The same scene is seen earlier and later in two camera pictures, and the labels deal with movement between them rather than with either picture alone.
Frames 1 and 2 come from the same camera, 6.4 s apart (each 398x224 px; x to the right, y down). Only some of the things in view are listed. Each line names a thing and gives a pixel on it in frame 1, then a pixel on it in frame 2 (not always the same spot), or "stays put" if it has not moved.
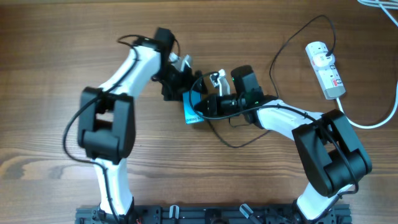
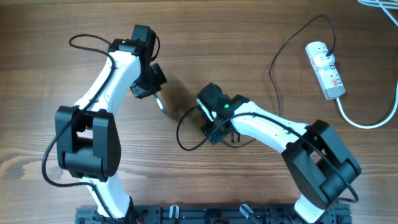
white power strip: x=329 y=81 stays put
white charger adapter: x=321 y=61 stays put
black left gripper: x=183 y=87 -> x=160 y=79
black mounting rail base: x=168 y=214 stays put
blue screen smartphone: x=191 y=99 -> x=160 y=103
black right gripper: x=214 y=106 -> x=211 y=131
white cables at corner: x=385 y=5 stays put
